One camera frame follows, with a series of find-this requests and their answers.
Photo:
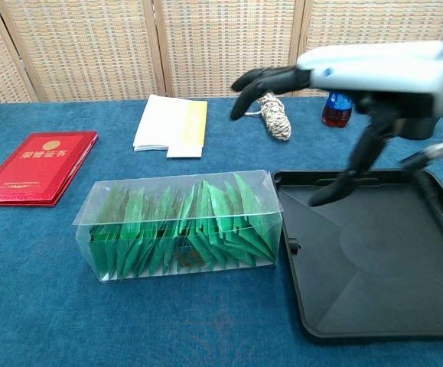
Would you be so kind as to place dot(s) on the black plastic tray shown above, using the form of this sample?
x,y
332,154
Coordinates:
x,y
378,267

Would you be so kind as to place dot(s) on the clear plastic box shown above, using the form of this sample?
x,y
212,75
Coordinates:
x,y
85,234

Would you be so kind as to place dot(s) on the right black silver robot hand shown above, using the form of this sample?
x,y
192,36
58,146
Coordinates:
x,y
378,72

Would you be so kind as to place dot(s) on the red certificate book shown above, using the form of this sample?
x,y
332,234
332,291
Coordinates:
x,y
37,168

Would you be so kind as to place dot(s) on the cola bottle with blue cap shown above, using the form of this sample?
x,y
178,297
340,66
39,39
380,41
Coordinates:
x,y
336,114

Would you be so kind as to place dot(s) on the blue tablecloth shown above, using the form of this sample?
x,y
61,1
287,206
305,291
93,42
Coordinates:
x,y
33,306

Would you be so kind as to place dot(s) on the yellow and white folder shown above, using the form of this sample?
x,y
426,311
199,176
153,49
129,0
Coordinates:
x,y
194,130

